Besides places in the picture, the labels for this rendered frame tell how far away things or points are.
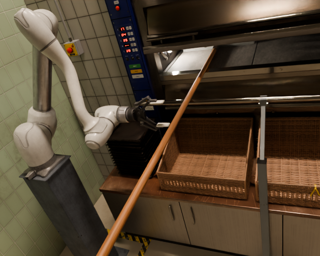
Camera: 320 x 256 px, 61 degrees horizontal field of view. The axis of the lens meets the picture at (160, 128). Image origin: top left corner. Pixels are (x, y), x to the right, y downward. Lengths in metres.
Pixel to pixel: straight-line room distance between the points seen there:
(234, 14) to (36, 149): 1.30
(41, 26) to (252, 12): 1.07
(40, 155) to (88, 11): 1.00
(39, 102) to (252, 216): 1.38
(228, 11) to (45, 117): 1.20
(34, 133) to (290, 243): 1.57
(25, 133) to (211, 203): 1.11
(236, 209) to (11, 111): 1.59
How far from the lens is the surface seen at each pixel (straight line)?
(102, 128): 1.41
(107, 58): 2.07
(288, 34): 1.55
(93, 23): 2.03
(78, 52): 2.11
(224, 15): 1.68
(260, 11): 1.66
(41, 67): 1.63
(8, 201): 2.17
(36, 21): 1.42
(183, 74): 1.87
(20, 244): 2.32
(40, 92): 1.68
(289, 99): 1.43
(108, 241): 0.87
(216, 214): 1.79
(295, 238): 1.84
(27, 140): 1.59
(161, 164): 1.79
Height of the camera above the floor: 1.84
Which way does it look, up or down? 30 degrees down
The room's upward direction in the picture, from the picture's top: 15 degrees counter-clockwise
